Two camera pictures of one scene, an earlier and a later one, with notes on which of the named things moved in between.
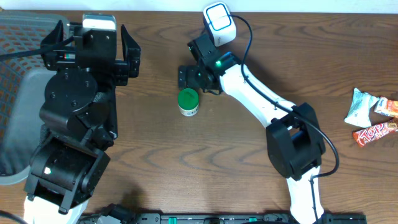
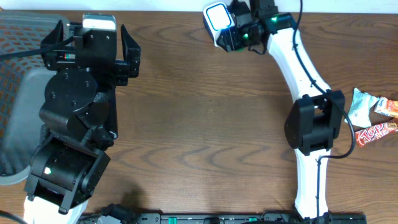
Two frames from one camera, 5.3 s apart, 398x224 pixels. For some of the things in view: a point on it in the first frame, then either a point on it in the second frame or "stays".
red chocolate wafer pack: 369,133 stays
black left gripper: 122,68 stays
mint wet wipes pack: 359,113 stays
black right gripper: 188,78 to 240,42
